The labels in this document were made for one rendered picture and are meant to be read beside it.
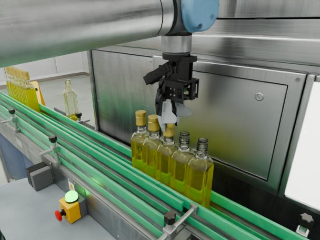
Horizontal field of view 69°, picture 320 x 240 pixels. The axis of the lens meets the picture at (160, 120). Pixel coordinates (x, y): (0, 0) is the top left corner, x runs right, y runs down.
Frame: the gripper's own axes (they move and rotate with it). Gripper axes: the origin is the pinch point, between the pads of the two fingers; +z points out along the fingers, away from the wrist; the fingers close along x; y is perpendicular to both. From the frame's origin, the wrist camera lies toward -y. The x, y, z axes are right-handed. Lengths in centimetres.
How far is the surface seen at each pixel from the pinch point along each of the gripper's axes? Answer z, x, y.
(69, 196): 30.1, -19.5, -28.8
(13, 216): 40, -34, -47
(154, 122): 0.4, -1.3, -4.5
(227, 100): -6.7, 12.4, 11.5
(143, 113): -0.9, -0.2, -9.9
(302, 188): 11.7, 11.7, 34.6
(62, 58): 64, 264, -580
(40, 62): 67, 204, -581
